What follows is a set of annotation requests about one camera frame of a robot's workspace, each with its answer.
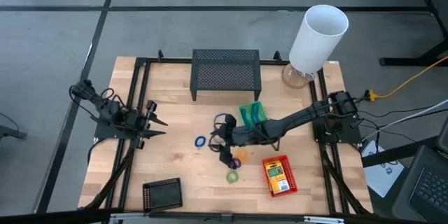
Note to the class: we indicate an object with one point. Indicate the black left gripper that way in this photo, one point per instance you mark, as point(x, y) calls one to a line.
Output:
point(140, 124)

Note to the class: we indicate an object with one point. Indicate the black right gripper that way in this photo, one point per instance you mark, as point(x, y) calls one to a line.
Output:
point(248, 136)

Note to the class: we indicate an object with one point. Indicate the blue coil wristband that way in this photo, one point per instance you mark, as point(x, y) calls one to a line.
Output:
point(196, 142)

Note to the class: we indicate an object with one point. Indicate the yellow coil wristband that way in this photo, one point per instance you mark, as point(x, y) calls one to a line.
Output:
point(245, 155)

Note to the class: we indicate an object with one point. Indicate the purple coil wristband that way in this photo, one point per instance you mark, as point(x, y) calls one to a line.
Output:
point(238, 164)

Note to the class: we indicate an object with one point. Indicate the green coil wristband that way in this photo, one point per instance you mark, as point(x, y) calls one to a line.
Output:
point(227, 177)

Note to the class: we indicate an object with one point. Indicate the green plastic basket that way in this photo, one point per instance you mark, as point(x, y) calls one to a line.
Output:
point(264, 108)

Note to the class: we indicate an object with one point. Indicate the black plastic basket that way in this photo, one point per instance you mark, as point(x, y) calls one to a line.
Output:
point(162, 195)

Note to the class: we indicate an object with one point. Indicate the green yellow crayon box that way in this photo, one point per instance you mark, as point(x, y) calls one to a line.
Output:
point(276, 176)

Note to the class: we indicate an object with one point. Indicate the red plastic basket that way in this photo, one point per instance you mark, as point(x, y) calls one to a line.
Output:
point(290, 171)

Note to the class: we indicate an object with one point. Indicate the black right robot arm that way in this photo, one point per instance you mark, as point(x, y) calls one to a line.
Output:
point(301, 117)

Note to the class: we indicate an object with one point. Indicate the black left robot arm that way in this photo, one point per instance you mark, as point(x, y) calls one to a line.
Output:
point(112, 112)

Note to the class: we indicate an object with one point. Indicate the black desk edge bar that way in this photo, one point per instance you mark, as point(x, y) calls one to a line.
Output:
point(395, 152)

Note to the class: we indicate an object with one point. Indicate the black desk stand legs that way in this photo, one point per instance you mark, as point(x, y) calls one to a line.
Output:
point(402, 62)

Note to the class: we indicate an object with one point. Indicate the black mesh shelf riser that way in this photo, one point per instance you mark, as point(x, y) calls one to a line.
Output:
point(225, 75)

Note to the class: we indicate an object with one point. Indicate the round wooden lamp base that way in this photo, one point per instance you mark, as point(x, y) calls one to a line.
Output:
point(290, 78)

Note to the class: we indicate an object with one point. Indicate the black stand foot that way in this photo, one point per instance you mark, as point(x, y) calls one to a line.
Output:
point(14, 133)

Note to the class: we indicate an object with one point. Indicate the white flat box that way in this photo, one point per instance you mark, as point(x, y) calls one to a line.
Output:
point(381, 178)

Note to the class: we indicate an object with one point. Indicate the black laptop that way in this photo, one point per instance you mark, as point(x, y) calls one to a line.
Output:
point(427, 185)

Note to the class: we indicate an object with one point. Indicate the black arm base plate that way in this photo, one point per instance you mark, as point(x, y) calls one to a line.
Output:
point(350, 136)
point(115, 134)

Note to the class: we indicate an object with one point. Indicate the black table frame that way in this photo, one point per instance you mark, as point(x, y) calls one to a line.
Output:
point(168, 60)

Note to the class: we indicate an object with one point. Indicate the black camera rig bar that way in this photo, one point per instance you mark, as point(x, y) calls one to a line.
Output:
point(52, 217)

